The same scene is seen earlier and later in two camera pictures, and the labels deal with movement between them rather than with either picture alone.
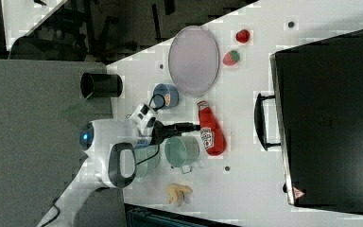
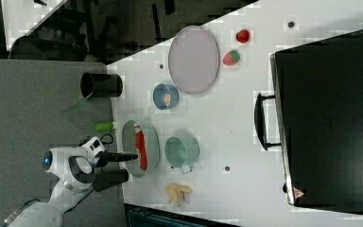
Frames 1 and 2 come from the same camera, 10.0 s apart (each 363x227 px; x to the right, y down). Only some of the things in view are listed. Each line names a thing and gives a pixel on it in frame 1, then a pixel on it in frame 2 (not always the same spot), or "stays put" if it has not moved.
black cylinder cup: [101, 85] stays put
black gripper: [161, 132] → [102, 180]
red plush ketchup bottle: [212, 132] → [141, 147]
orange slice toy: [167, 99] stays put
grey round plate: [194, 61] stays put
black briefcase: [326, 114] stays put
